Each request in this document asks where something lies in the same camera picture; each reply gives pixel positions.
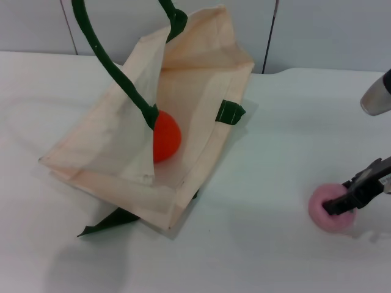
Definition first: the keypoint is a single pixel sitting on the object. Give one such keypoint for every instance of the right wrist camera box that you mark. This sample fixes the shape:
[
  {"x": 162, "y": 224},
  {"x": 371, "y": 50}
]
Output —
[{"x": 377, "y": 94}]

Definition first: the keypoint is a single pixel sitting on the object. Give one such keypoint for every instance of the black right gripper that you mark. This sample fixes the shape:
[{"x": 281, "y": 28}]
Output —
[{"x": 372, "y": 180}]

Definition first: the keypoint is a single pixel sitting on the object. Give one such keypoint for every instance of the orange toy fruit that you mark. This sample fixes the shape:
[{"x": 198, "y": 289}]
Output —
[{"x": 166, "y": 137}]

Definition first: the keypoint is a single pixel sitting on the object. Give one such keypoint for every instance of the pink toy peach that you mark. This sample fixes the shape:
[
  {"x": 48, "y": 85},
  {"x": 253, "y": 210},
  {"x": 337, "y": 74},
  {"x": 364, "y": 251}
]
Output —
[{"x": 316, "y": 212}]

